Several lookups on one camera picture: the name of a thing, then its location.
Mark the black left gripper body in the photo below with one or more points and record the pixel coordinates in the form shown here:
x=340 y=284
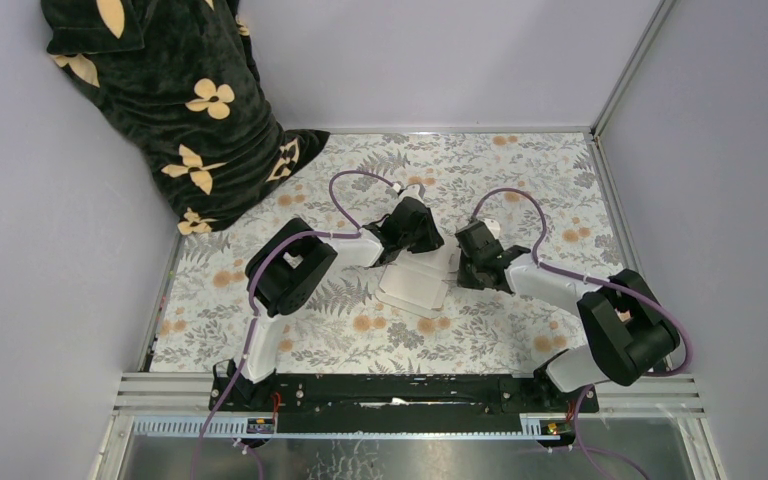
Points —
x=420 y=240

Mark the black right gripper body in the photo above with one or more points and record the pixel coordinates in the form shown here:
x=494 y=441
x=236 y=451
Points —
x=467 y=273

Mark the white cardboard paper box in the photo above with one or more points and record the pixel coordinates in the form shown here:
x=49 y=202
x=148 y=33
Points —
x=417 y=288

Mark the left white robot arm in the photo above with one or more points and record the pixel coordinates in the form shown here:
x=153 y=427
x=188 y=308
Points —
x=285 y=273

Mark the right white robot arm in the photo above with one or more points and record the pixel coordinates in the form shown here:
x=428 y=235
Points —
x=626 y=333

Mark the floral patterned table cloth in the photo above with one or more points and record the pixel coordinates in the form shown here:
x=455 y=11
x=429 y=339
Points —
x=540 y=189

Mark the black floral plush blanket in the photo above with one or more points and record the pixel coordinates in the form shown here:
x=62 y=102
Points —
x=178 y=79

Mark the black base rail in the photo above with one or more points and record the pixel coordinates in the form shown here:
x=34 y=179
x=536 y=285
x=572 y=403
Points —
x=285 y=392

